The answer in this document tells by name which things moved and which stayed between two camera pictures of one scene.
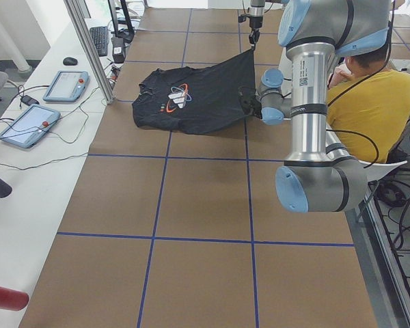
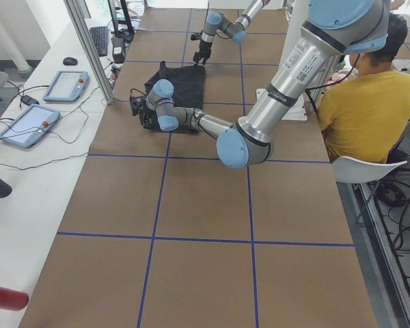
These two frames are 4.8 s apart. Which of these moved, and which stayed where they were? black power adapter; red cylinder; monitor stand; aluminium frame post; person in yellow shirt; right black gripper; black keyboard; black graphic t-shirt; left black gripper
Moved: right black gripper; black graphic t-shirt; left black gripper
Stayed: aluminium frame post; black power adapter; black keyboard; person in yellow shirt; monitor stand; red cylinder
